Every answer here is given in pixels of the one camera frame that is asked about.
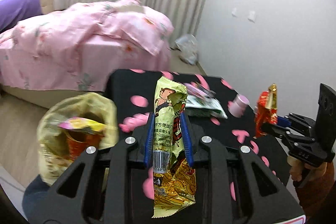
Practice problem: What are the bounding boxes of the green white snack packet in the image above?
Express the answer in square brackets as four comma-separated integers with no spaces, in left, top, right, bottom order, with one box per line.
[185,95,228,119]

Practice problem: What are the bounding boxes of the yellow noodle snack packet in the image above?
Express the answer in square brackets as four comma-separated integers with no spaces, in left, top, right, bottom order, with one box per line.
[153,76,197,218]

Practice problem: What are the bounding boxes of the red foil wrapper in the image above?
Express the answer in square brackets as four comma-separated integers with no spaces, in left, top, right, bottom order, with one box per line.
[255,83,277,138]

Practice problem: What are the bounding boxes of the purple cartoon snack wrapper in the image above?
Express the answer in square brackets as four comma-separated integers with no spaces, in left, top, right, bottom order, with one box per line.
[184,82,216,99]

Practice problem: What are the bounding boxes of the orange sleeve forearm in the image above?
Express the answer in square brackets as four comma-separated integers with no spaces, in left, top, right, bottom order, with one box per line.
[295,163,335,218]

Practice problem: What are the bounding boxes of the yellow trash bag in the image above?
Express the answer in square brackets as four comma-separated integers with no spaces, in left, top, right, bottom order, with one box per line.
[37,93,118,186]

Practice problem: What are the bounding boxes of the right hand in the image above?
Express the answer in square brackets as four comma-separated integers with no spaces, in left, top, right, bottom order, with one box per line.
[287,156,311,182]

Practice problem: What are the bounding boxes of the pink caterpillar toy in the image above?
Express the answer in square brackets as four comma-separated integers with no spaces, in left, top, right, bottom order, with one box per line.
[118,113,149,133]

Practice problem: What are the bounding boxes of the pink jar with lid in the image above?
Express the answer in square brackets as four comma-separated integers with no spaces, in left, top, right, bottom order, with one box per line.
[228,94,249,118]

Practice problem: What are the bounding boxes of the black cloth with pink shapes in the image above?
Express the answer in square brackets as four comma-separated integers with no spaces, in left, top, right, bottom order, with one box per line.
[105,69,295,224]

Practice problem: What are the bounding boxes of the white plastic bag on floor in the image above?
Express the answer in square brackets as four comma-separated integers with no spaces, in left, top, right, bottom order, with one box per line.
[175,34,199,66]

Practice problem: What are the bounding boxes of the beige bed base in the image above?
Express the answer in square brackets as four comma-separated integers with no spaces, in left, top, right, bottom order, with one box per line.
[1,86,112,109]

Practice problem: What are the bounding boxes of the pink floral duvet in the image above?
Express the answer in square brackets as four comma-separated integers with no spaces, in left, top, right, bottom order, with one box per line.
[1,0,174,92]

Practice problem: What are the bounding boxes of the purple pillow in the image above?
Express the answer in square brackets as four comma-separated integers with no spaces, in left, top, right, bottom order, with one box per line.
[0,0,42,33]

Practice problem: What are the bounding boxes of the white wall socket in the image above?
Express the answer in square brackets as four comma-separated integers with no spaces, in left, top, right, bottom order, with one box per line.
[247,11,256,23]

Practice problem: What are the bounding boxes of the white wall switch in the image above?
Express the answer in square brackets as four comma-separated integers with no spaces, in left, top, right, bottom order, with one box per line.
[231,7,237,18]

